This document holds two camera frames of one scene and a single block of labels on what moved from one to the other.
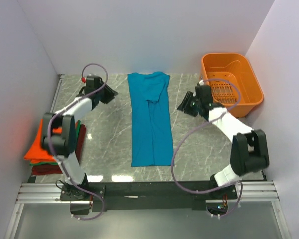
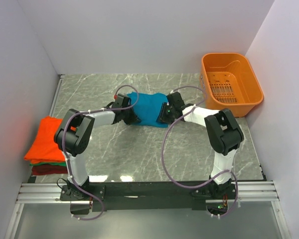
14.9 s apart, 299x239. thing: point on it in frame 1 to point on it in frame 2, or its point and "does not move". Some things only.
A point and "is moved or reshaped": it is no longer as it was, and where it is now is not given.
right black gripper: (184, 105) to (162, 117)
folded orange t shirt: (37, 155) does not move
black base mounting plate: (184, 196) does not move
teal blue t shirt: (151, 127) is moved or reshaped
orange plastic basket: (233, 82) does not move
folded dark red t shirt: (41, 170) does not move
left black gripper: (110, 94) to (133, 118)
